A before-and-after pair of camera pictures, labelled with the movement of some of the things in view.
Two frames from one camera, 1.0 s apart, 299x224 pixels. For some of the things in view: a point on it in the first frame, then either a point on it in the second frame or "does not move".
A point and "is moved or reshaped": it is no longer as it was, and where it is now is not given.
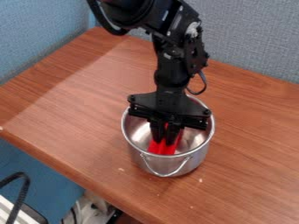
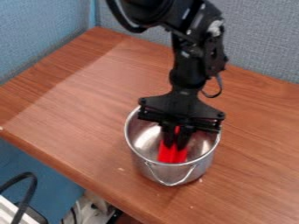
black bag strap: x=4 y=179 → x=23 y=206
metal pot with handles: x=191 y=151 is moved or reshaped
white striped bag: x=27 y=213 does not move
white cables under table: x=90 y=210 does not move
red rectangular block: x=162 y=147 is moved or reshaped
